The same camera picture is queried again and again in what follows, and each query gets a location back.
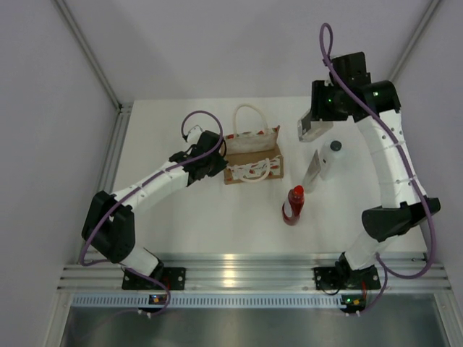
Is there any white bottle grey cap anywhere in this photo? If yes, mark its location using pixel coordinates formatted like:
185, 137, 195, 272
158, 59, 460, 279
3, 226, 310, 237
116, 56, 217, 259
320, 140, 345, 181

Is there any burlap watermelon canvas bag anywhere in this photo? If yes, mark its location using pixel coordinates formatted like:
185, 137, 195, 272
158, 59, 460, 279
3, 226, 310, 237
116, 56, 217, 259
224, 103, 284, 185

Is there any red liquid bottle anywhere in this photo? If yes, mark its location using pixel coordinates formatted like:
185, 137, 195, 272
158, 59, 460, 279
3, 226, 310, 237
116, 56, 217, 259
281, 185, 305, 226

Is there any beige bottle grey cap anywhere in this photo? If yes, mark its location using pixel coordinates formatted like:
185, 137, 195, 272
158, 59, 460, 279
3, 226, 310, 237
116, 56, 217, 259
297, 110, 334, 142

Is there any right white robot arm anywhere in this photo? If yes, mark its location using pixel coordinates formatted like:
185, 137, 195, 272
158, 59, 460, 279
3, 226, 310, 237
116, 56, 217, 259
298, 52, 441, 287

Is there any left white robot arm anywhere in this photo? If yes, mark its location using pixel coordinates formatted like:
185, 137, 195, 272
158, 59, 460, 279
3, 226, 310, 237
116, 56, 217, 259
82, 127, 227, 289

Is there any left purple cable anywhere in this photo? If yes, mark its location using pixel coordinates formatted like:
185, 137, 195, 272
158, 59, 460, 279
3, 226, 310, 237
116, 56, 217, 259
79, 111, 224, 317

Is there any purple cable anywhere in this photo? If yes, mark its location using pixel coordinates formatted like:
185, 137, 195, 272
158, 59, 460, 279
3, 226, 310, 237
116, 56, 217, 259
79, 111, 224, 317
319, 23, 435, 314

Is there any aluminium mounting rail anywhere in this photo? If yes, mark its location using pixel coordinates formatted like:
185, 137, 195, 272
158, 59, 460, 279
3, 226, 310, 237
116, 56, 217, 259
57, 252, 451, 294

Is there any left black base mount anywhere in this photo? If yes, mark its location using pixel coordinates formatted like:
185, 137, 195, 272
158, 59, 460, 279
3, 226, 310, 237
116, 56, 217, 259
122, 267, 187, 291

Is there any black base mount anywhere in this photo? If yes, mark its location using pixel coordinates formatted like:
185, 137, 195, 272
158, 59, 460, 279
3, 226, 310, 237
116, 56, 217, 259
122, 267, 187, 291
313, 267, 342, 296

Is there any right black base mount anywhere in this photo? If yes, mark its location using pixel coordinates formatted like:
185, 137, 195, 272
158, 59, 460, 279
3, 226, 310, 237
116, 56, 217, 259
313, 267, 342, 296

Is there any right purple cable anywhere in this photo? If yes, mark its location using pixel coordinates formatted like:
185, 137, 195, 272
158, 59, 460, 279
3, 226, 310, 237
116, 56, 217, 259
319, 23, 435, 314

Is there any slotted cable duct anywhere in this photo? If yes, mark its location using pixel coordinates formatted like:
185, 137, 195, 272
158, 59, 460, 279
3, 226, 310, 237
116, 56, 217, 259
72, 294, 361, 309

